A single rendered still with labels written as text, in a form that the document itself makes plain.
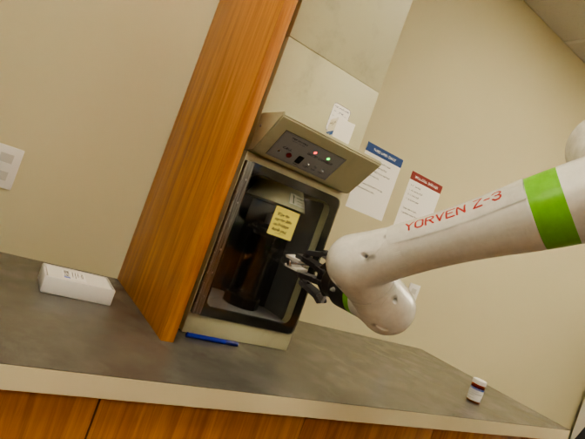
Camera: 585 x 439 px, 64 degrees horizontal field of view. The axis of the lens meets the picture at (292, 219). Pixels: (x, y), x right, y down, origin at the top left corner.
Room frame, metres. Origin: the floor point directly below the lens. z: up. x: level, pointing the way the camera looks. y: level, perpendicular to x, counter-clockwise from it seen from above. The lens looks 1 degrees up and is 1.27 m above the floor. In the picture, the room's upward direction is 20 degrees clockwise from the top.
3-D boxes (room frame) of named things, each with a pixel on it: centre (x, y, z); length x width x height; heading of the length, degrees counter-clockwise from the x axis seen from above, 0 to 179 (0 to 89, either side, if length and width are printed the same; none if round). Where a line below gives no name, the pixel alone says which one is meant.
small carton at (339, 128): (1.21, -0.04, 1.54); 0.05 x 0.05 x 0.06; 19
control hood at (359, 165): (1.19, 0.00, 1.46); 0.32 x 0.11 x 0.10; 122
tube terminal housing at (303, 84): (1.34, 0.09, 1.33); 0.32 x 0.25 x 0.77; 122
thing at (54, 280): (1.16, 0.44, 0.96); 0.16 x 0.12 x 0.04; 122
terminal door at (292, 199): (1.23, 0.02, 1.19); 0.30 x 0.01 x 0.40; 122
